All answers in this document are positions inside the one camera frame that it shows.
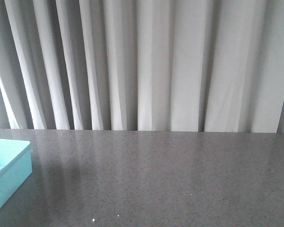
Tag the light blue box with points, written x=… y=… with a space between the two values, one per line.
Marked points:
x=15 y=166

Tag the grey pleated curtain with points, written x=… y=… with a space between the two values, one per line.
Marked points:
x=147 y=65

